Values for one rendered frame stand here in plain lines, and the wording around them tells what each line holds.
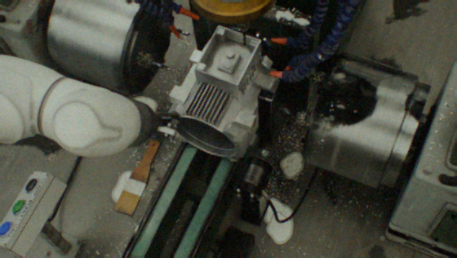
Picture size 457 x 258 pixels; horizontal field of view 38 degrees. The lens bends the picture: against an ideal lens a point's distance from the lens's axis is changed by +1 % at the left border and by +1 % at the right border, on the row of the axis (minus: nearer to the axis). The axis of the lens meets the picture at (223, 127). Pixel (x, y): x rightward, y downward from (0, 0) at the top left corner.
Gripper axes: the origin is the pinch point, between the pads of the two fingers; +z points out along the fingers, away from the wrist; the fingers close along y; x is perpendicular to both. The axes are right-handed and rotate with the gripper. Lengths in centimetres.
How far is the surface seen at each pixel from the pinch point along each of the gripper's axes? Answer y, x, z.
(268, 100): -20.1, -11.4, -10.2
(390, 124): -41.9, -14.2, 2.3
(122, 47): 15.7, -10.8, 2.5
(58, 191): 15.5, 20.9, -6.4
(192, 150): -1.9, 7.0, 17.4
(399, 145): -44.8, -10.9, 3.6
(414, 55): -41, -32, 54
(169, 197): -2.1, 17.7, 11.2
